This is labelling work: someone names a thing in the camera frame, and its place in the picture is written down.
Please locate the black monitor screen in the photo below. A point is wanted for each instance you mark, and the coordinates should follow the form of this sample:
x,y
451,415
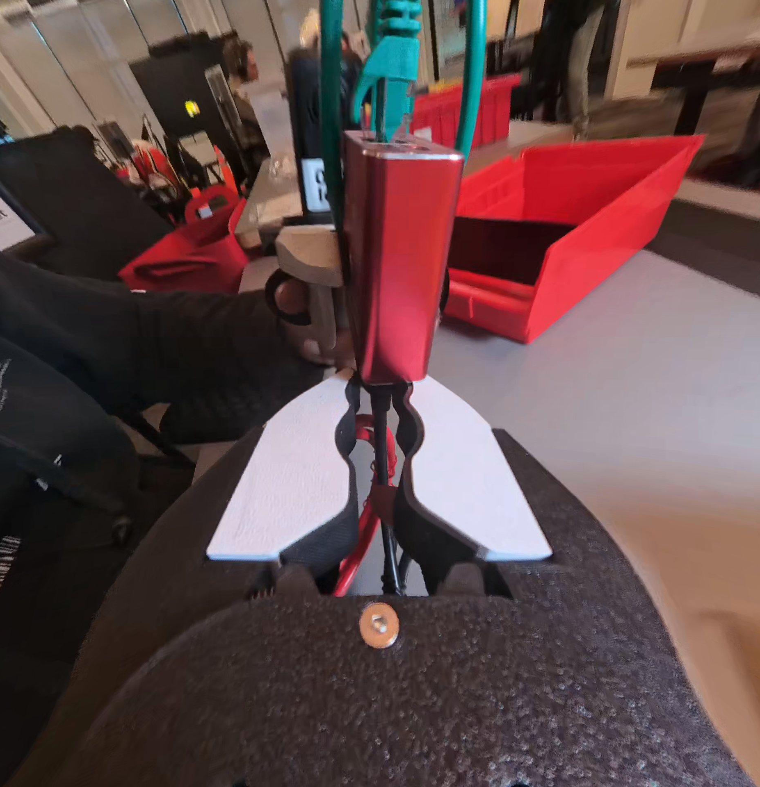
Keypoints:
x,y
170,98

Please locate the person's left hand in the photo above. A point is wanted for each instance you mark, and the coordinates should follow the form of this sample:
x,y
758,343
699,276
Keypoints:
x,y
285,301

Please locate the black framed tag sign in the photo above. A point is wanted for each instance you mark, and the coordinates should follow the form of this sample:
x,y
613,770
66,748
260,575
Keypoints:
x,y
4,215

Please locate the red plastic bin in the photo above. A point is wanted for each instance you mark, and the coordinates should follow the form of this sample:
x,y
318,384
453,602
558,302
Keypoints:
x,y
601,233

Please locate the long red ribbed bin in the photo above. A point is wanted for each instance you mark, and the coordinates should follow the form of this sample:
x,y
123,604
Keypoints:
x,y
441,110

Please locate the red ethernet adapter box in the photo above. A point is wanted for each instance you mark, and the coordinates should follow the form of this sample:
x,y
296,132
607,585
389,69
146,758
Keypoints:
x,y
398,264

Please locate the person's black printed clothing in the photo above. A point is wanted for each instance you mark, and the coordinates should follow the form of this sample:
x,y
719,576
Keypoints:
x,y
35,399

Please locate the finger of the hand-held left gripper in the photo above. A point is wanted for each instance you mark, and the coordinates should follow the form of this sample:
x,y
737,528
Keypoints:
x,y
312,252

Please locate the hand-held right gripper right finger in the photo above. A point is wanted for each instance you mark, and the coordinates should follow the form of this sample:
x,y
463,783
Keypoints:
x,y
478,492

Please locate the black bin divider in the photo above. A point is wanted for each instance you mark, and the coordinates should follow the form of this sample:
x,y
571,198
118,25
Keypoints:
x,y
509,252

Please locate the red tote bag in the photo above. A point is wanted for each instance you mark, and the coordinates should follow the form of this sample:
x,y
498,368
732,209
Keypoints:
x,y
189,258

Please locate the dark cloth cover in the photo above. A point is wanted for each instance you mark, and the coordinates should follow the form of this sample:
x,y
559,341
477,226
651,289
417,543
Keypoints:
x,y
78,203

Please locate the person's left forearm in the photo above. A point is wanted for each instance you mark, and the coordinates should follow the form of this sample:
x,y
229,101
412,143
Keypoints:
x,y
140,332

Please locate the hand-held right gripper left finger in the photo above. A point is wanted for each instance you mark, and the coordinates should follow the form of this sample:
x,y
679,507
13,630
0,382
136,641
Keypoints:
x,y
287,486

